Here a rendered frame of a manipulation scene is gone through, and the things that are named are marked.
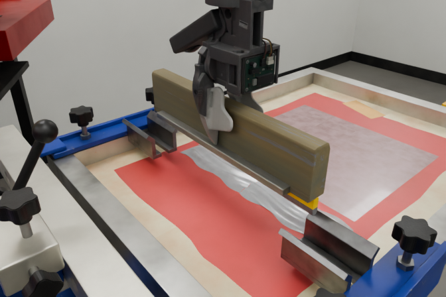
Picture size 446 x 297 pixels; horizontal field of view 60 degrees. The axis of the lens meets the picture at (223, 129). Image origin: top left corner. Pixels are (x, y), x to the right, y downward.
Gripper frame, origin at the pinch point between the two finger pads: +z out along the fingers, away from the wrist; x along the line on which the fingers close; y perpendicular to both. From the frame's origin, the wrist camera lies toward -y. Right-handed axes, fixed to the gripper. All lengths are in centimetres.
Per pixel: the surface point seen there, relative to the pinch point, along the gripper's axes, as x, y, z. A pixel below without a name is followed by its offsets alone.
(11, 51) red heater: -9, -86, 5
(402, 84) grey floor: 336, -120, 109
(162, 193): -6.6, -8.4, 13.5
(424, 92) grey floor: 331, -97, 109
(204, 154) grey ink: 6.5, -13.5, 13.1
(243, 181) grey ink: 5.8, -1.3, 12.8
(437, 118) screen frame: 56, 10, 12
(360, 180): 22.8, 11.4, 13.5
